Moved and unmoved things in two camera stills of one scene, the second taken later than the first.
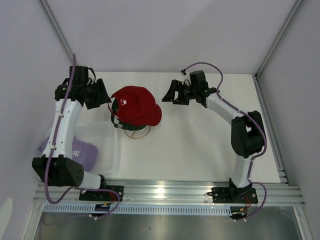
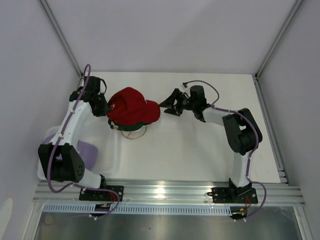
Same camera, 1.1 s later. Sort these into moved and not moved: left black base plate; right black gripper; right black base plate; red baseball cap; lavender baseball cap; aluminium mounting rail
Moved: right black gripper; red baseball cap
Not moved: left black base plate; aluminium mounting rail; lavender baseball cap; right black base plate
